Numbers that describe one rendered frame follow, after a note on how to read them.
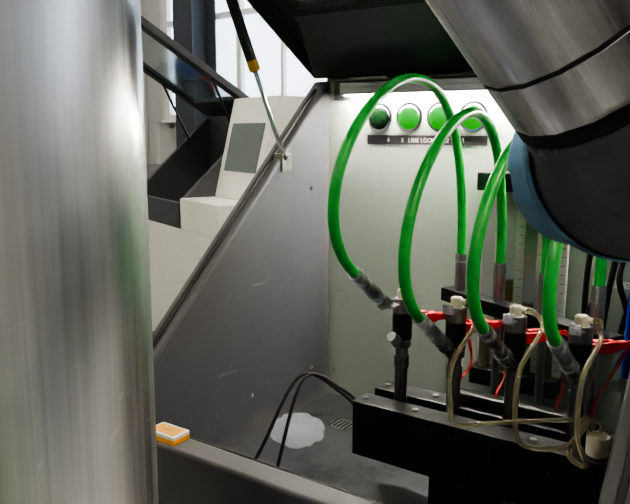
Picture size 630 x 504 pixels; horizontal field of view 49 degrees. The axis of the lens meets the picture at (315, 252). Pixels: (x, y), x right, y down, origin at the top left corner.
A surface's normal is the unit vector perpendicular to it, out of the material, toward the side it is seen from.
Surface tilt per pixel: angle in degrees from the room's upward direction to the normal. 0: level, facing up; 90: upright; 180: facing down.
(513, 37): 128
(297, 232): 90
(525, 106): 132
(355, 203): 90
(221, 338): 90
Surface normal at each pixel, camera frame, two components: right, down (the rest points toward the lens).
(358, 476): 0.00, -0.99
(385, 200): -0.57, 0.14
